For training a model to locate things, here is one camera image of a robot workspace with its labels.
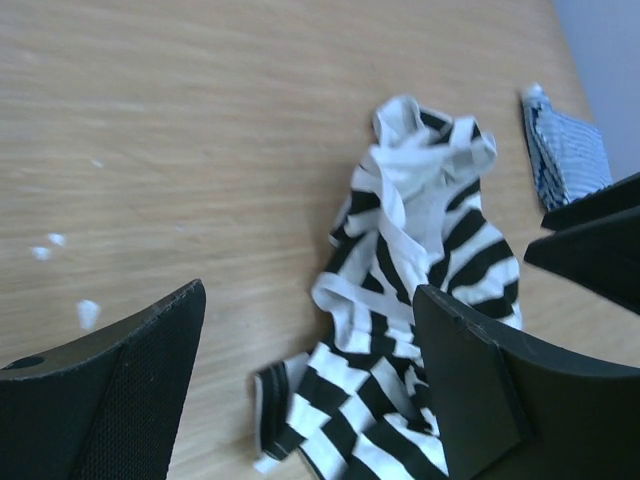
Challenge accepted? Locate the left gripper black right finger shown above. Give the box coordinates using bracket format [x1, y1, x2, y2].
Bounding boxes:
[413, 285, 639, 479]

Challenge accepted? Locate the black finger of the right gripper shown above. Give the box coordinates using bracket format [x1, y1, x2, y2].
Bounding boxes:
[541, 173, 640, 231]
[522, 209, 640, 316]

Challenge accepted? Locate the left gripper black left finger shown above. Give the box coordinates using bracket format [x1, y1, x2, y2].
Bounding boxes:
[1, 279, 206, 479]

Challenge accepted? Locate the blue white striped tank top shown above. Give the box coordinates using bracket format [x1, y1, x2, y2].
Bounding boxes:
[521, 83, 613, 211]

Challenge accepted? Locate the black white striped garment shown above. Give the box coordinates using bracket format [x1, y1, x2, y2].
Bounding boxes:
[254, 95, 522, 479]

